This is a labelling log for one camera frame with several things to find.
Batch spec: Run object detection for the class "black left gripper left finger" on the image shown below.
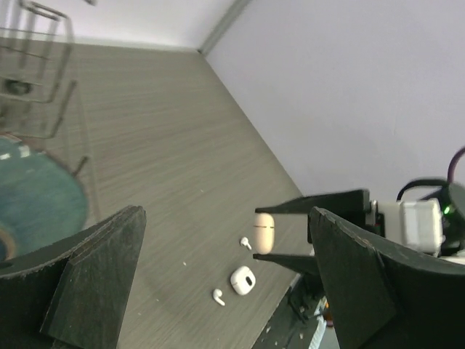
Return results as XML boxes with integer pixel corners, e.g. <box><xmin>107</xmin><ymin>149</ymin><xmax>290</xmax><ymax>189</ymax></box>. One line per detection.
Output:
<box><xmin>1</xmin><ymin>206</ymin><xmax>147</xmax><ymax>349</ymax></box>

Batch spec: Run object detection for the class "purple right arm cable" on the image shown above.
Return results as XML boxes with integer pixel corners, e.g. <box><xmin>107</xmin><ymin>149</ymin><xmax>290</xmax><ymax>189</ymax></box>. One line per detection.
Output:
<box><xmin>447</xmin><ymin>145</ymin><xmax>465</xmax><ymax>182</ymax></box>

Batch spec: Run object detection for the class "teal ceramic plate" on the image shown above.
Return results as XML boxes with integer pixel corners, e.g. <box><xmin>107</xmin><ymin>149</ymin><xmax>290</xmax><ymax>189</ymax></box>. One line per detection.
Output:
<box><xmin>1</xmin><ymin>135</ymin><xmax>89</xmax><ymax>261</ymax></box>

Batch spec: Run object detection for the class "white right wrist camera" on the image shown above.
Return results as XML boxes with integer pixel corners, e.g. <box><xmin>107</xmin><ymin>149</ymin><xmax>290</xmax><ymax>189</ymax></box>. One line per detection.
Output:
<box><xmin>376</xmin><ymin>198</ymin><xmax>445</xmax><ymax>257</ymax></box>

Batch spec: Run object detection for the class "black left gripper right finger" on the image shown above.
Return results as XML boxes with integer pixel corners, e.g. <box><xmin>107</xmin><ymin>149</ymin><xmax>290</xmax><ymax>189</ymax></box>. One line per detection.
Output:
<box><xmin>310</xmin><ymin>208</ymin><xmax>464</xmax><ymax>348</ymax></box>

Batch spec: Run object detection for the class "white earbud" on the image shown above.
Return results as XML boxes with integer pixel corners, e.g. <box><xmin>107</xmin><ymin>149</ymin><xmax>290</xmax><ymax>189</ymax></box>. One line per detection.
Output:
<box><xmin>212</xmin><ymin>289</ymin><xmax>225</xmax><ymax>306</ymax></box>
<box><xmin>240</xmin><ymin>237</ymin><xmax>252</xmax><ymax>251</ymax></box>

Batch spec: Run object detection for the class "white earbud charging case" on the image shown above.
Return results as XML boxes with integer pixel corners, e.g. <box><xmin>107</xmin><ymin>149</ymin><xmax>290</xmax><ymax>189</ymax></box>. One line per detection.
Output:
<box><xmin>230</xmin><ymin>265</ymin><xmax>256</xmax><ymax>296</ymax></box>

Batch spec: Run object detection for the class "grey wire dish rack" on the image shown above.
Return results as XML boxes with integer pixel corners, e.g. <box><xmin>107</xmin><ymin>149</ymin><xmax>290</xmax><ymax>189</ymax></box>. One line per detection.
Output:
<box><xmin>1</xmin><ymin>1</ymin><xmax>90</xmax><ymax>177</ymax></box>

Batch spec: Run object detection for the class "beige earbud charging case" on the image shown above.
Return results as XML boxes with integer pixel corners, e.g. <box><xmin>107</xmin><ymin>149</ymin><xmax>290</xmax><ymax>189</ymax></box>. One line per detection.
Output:
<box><xmin>254</xmin><ymin>213</ymin><xmax>275</xmax><ymax>254</ymax></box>

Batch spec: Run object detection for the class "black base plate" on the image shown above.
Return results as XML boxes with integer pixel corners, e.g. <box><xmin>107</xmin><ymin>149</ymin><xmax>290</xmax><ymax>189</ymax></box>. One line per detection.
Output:
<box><xmin>252</xmin><ymin>275</ymin><xmax>326</xmax><ymax>349</ymax></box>

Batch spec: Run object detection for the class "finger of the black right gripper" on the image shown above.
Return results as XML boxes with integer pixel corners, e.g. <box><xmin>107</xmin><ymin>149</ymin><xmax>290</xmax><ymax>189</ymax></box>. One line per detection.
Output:
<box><xmin>255</xmin><ymin>189</ymin><xmax>371</xmax><ymax>214</ymax></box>
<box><xmin>253</xmin><ymin>253</ymin><xmax>318</xmax><ymax>276</ymax></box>

